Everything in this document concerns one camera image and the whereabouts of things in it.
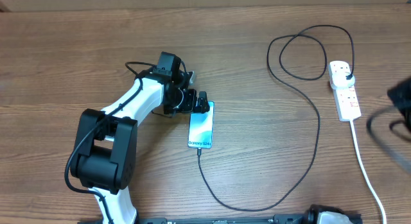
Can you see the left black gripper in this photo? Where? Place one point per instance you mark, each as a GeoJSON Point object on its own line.
{"type": "Point", "coordinates": [189, 106]}

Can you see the blue Galaxy smartphone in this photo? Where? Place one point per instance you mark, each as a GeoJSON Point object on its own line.
{"type": "Point", "coordinates": [201, 129]}

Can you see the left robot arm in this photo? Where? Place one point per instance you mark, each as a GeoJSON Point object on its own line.
{"type": "Point", "coordinates": [103, 159]}

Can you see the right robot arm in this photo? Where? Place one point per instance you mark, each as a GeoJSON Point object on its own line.
{"type": "Point", "coordinates": [330, 215]}

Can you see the white charger adapter plug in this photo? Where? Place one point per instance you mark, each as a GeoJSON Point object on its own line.
{"type": "Point", "coordinates": [340, 81]}

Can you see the white power strip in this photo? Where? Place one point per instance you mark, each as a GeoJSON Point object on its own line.
{"type": "Point", "coordinates": [346, 100]}

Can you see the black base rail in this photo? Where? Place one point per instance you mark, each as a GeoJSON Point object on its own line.
{"type": "Point", "coordinates": [276, 219]}

